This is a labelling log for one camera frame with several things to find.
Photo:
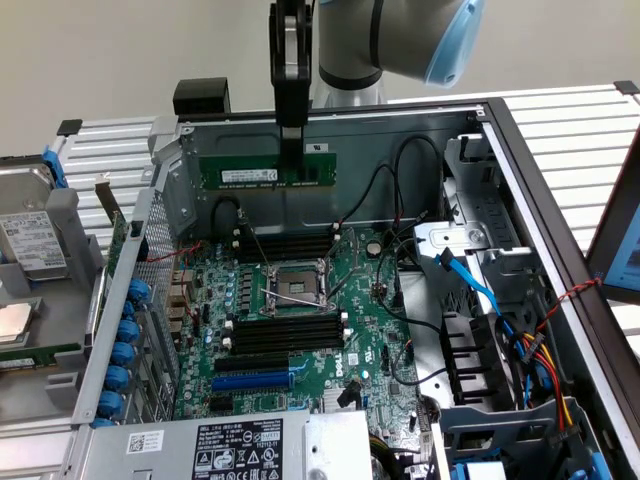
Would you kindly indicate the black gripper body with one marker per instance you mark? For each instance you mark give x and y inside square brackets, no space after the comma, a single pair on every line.
[292,7]

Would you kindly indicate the green RAM stick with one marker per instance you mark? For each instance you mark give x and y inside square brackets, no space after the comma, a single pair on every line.
[240,175]
[25,356]

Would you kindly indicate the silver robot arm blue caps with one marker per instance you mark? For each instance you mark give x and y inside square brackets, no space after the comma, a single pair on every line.
[345,40]

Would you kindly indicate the RAM slot white latches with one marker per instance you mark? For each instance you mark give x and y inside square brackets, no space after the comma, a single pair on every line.
[295,249]
[290,345]
[290,329]
[295,236]

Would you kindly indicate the open grey PC case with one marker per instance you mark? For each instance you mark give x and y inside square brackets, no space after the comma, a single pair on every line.
[350,135]

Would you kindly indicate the black box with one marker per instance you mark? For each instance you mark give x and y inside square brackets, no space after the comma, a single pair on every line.
[200,97]

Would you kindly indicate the thin metal locking lever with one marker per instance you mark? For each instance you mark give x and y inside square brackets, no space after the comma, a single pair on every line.
[257,242]
[295,298]

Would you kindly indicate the round coin battery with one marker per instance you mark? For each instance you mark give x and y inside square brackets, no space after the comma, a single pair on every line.
[373,248]

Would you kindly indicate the metal socket cover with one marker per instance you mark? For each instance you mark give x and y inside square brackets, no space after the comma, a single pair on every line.
[327,280]

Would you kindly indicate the CPU socket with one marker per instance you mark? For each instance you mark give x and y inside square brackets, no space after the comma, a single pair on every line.
[295,287]

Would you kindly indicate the metal disk bay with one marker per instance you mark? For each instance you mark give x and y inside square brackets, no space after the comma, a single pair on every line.
[450,235]

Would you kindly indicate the green motherboard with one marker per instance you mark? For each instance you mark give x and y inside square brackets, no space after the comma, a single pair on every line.
[370,310]

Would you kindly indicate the black table end cap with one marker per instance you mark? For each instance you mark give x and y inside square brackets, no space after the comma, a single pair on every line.
[69,127]
[627,86]

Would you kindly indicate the green graphics card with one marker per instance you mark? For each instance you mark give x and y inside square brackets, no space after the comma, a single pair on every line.
[116,245]

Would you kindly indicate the blue slot retainer clip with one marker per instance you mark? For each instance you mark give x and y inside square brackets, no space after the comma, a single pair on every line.
[130,309]
[116,377]
[139,291]
[103,423]
[128,331]
[110,402]
[123,353]

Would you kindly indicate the long black expansion slot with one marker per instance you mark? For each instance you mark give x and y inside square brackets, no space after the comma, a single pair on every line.
[250,362]

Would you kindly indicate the blue expansion slot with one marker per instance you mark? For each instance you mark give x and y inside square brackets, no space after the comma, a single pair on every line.
[250,383]

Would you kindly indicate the silver hard disk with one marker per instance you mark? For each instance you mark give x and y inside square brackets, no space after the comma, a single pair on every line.
[30,240]

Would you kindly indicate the silver heat sink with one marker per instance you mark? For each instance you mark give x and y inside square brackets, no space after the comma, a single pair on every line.
[330,402]

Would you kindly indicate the grey parts rack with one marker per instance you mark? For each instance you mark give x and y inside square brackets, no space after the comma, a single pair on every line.
[65,310]

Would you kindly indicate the short black expansion slot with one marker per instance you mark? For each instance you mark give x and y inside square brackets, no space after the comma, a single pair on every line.
[224,404]

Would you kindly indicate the black fan shroud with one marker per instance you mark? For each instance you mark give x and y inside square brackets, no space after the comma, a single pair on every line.
[470,360]

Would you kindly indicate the silver CPU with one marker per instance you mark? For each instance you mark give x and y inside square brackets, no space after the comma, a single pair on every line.
[12,325]

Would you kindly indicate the grey power supply unit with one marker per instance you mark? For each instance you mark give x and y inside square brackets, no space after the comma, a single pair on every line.
[175,450]

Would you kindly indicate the dark laptop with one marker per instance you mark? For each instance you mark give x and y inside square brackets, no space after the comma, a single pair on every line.
[625,250]

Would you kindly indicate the blue plastic disk carrier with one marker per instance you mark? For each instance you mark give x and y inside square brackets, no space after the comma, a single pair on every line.
[480,472]

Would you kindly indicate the blue plastic bracket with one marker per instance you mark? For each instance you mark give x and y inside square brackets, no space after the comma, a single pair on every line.
[52,165]

